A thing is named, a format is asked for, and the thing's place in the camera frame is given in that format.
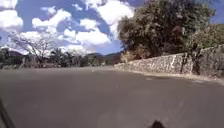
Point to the distant hill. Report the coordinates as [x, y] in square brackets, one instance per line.
[106, 56]

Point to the grey asphalt road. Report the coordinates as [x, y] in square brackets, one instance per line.
[100, 96]

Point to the row of distant trees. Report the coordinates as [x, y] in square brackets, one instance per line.
[66, 59]

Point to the large green tree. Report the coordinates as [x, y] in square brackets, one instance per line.
[160, 26]

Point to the pale dirt roadside strip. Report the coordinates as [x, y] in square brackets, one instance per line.
[186, 76]

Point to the robot's own part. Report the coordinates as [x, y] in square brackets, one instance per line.
[157, 125]

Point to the bare pale tree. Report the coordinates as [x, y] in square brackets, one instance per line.
[35, 45]

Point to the grey stone wall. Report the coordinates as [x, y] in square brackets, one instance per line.
[160, 63]

